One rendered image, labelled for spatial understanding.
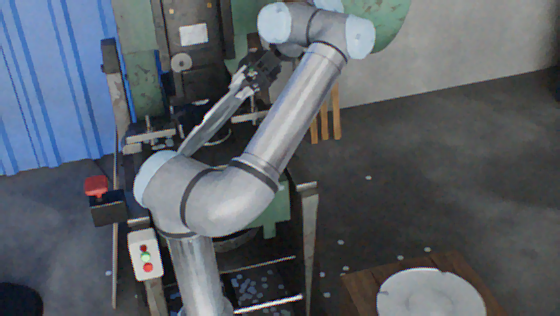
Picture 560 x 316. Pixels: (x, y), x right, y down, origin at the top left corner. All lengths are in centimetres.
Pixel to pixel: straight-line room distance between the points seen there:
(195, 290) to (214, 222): 26
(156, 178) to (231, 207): 16
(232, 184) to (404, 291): 95
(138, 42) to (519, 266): 163
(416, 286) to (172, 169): 100
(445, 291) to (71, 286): 141
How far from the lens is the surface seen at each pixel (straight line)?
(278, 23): 121
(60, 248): 276
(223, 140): 174
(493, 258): 257
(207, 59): 173
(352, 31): 115
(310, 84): 111
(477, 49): 367
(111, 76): 210
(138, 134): 189
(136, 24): 162
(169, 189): 108
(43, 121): 312
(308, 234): 186
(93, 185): 170
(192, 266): 122
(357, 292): 188
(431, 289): 189
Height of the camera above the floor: 170
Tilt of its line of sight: 33 degrees down
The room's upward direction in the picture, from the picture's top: 6 degrees counter-clockwise
